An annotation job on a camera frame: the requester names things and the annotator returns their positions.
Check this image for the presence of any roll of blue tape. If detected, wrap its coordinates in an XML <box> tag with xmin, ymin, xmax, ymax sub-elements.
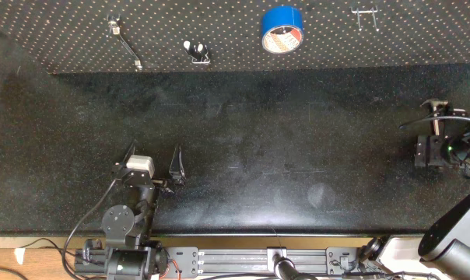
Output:
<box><xmin>261</xmin><ymin>5</ymin><xmax>305</xmax><ymax>55</ymax></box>

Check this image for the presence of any hammer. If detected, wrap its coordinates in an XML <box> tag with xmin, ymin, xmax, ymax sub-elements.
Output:
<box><xmin>420</xmin><ymin>97</ymin><xmax>451</xmax><ymax>137</ymax></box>

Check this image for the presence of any mounting rail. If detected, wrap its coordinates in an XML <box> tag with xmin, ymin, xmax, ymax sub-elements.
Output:
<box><xmin>72</xmin><ymin>236</ymin><xmax>377</xmax><ymax>280</ymax></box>

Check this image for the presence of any white tape strip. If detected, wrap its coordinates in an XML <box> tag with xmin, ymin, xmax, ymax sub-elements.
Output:
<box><xmin>13</xmin><ymin>247</ymin><xmax>27</xmax><ymax>266</ymax></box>

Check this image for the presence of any black pegboard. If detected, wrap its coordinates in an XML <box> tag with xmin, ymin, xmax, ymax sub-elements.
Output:
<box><xmin>0</xmin><ymin>0</ymin><xmax>470</xmax><ymax>75</ymax></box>

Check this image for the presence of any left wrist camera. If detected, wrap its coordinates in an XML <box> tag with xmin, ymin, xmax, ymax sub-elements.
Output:
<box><xmin>125</xmin><ymin>154</ymin><xmax>156</xmax><ymax>179</ymax></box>

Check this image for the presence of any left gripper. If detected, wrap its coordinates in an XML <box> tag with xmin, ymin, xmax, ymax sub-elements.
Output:
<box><xmin>111</xmin><ymin>141</ymin><xmax>188</xmax><ymax>194</ymax></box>

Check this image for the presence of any black cable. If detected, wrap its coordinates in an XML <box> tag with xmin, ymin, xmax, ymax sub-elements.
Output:
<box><xmin>398</xmin><ymin>114</ymin><xmax>470</xmax><ymax>131</ymax></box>
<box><xmin>61</xmin><ymin>178</ymin><xmax>120</xmax><ymax>280</ymax></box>

